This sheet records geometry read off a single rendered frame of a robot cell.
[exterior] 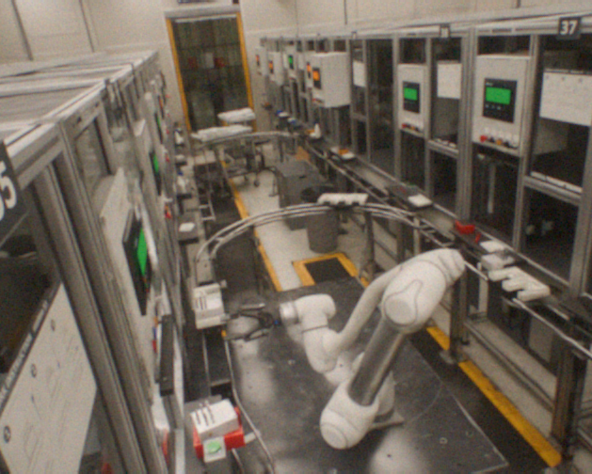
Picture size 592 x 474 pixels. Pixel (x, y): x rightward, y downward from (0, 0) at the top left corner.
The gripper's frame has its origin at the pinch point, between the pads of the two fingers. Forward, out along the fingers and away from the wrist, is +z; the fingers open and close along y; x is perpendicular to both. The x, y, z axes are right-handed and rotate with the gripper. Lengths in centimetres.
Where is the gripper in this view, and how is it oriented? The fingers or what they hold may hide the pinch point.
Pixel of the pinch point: (229, 327)
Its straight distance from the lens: 188.6
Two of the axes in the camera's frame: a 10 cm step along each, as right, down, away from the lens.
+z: -9.7, 1.9, -1.7
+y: -1.1, -9.1, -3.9
